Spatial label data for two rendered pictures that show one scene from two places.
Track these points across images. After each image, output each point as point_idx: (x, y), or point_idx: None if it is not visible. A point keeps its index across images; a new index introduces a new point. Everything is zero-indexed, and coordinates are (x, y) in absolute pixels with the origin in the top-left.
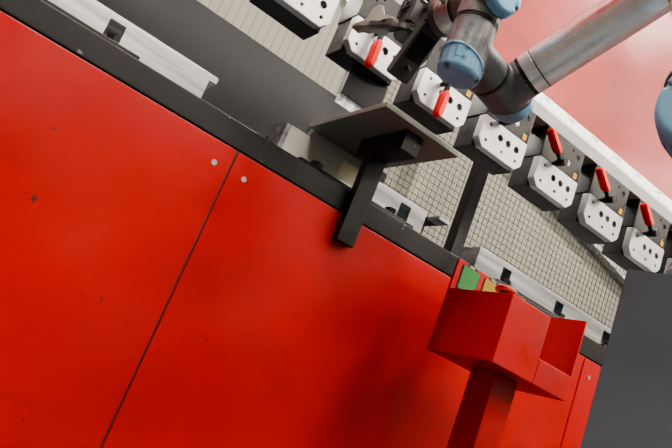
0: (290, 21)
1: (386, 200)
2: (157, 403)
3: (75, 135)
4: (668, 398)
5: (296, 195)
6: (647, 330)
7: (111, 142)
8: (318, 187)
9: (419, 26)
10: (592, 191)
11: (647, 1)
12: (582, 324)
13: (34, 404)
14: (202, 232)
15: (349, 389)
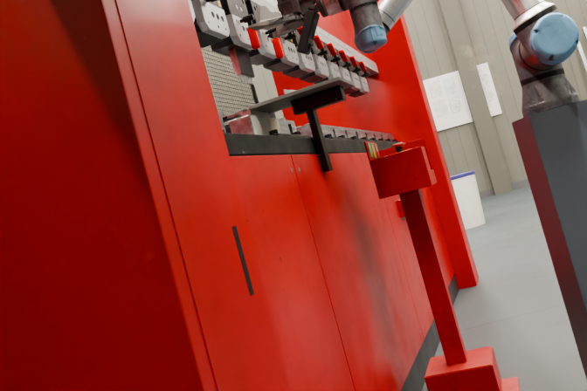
0: (204, 40)
1: (285, 128)
2: (342, 319)
3: (267, 206)
4: (575, 160)
5: (308, 160)
6: (552, 137)
7: (273, 196)
8: (308, 147)
9: (310, 15)
10: (314, 51)
11: None
12: (423, 140)
13: (331, 365)
14: (307, 215)
15: (357, 246)
